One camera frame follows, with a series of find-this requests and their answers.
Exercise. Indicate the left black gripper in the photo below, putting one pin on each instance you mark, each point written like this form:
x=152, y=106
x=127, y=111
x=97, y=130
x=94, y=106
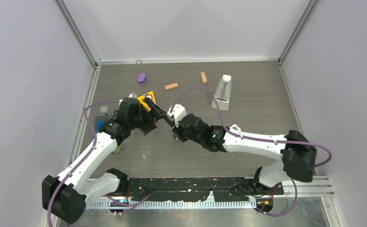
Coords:
x=154, y=114

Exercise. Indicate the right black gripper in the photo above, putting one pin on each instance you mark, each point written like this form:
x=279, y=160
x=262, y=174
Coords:
x=183, y=137

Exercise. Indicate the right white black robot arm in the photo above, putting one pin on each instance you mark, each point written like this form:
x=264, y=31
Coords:
x=293, y=154

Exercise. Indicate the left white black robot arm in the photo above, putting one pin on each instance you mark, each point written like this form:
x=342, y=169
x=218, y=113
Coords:
x=67, y=195

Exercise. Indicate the yellow triangular toy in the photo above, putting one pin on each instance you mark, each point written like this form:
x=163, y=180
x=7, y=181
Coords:
x=149, y=95

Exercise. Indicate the purple plastic cap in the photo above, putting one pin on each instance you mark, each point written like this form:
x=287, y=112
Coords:
x=142, y=77

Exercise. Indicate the green toy piece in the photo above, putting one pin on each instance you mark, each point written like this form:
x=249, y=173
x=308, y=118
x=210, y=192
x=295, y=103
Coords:
x=117, y=150

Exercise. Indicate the grey building plate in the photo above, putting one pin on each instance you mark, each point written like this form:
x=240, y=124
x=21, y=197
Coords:
x=102, y=118

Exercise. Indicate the small clear grey tile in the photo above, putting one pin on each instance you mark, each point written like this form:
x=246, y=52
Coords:
x=103, y=109

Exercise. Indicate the white metronome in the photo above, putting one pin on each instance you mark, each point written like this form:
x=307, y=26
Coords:
x=223, y=92

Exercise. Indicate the upright orange wooden block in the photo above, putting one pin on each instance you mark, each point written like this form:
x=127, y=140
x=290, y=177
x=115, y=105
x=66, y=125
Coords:
x=204, y=78

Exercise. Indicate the blue building brick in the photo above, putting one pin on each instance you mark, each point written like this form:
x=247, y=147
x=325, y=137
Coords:
x=99, y=125

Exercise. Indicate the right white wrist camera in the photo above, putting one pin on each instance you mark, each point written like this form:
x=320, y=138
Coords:
x=177, y=112

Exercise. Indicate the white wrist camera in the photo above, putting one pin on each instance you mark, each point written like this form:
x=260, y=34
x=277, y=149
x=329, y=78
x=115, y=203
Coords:
x=131, y=95
x=177, y=112

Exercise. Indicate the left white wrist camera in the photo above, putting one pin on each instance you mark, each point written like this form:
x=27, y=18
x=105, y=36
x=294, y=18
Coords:
x=131, y=95

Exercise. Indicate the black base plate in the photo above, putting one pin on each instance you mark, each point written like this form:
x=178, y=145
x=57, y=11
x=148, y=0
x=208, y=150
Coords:
x=195, y=189

